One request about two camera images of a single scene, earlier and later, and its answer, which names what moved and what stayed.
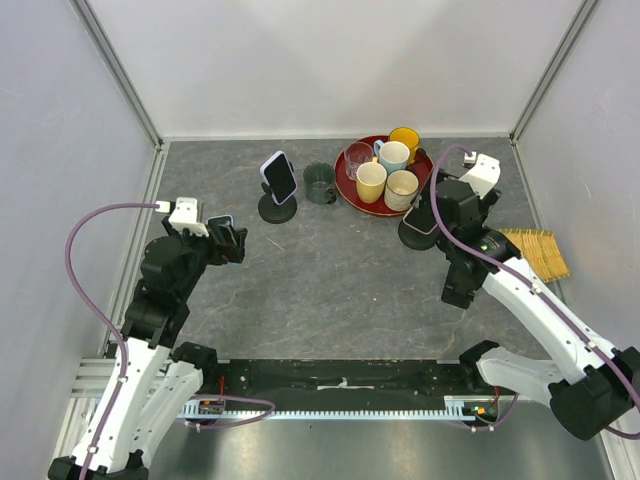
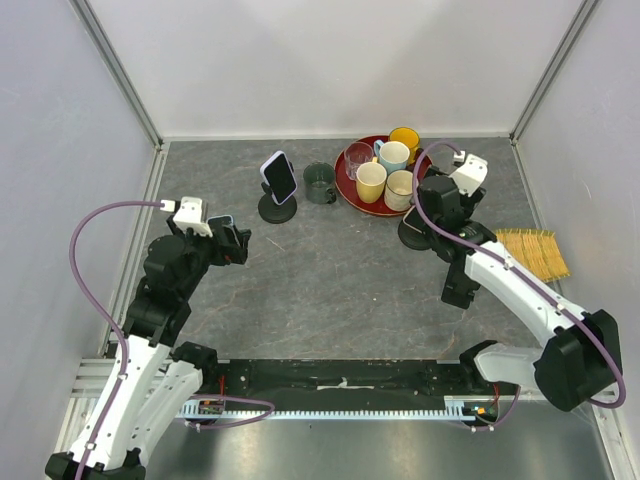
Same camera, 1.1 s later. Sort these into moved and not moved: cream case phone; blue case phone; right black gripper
Moved: right black gripper
Not moved: cream case phone; blue case phone
